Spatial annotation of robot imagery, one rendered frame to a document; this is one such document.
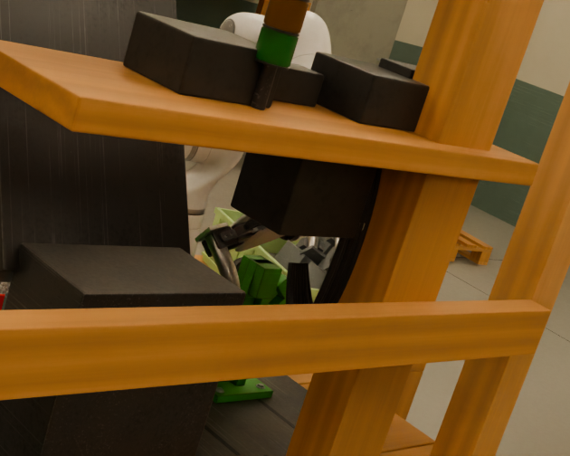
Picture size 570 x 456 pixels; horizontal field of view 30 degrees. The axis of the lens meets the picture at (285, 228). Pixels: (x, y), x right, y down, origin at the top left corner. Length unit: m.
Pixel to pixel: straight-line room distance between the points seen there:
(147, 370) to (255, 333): 0.17
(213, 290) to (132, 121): 0.48
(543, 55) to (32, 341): 8.99
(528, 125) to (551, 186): 7.96
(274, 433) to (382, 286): 0.46
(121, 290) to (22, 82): 0.38
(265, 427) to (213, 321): 0.69
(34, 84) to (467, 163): 0.71
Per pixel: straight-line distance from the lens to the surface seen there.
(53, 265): 1.53
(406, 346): 1.70
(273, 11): 1.38
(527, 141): 9.97
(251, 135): 1.30
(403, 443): 2.23
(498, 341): 1.91
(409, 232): 1.66
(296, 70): 1.54
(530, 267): 2.05
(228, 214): 3.24
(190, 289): 1.58
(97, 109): 1.16
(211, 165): 2.57
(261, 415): 2.08
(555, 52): 9.96
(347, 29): 9.57
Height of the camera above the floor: 1.75
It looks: 14 degrees down
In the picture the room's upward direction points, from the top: 18 degrees clockwise
